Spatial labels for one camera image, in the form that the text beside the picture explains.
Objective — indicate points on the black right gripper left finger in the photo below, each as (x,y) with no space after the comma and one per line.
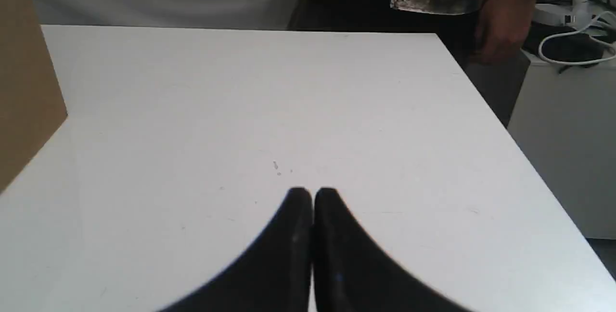
(274,272)

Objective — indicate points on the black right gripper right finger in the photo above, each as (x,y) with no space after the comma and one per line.
(353,274)

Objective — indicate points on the brown paper bag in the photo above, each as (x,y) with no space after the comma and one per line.
(31,103)

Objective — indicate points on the person's left hand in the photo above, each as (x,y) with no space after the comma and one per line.
(501,29)

